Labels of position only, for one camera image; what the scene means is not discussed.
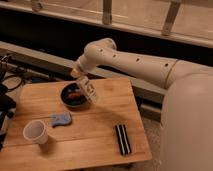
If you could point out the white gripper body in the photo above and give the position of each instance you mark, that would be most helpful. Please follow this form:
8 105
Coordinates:
77 70

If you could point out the white labelled bottle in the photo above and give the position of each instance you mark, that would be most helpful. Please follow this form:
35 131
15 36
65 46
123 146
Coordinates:
87 88

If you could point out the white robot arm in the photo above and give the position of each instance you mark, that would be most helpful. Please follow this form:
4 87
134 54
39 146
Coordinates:
187 111

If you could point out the red food in bowl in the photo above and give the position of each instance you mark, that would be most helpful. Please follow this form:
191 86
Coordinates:
74 95

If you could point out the black bowl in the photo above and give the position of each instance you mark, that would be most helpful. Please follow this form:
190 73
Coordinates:
81 102

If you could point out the blue sponge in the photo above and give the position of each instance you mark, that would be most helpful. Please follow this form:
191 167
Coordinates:
62 119

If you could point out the wooden table board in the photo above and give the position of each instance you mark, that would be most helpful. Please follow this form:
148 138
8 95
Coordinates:
90 140

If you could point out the white paper cup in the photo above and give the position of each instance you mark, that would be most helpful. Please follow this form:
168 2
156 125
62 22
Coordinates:
36 132

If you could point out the black striped rectangular box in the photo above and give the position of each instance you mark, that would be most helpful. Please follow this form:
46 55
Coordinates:
123 141

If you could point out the black equipment at left edge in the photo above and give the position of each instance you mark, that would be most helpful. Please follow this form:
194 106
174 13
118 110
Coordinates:
6 103

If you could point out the metal rail frame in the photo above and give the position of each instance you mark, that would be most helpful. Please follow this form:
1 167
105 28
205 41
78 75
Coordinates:
186 21

